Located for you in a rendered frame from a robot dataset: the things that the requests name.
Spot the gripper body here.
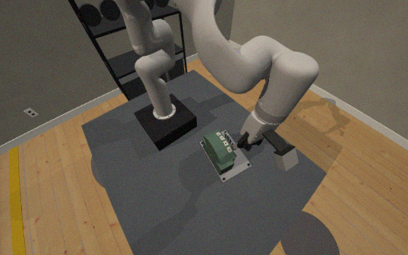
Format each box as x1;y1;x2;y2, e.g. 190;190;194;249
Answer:
240;108;281;144

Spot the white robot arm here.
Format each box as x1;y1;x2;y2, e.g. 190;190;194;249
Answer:
115;0;319;171

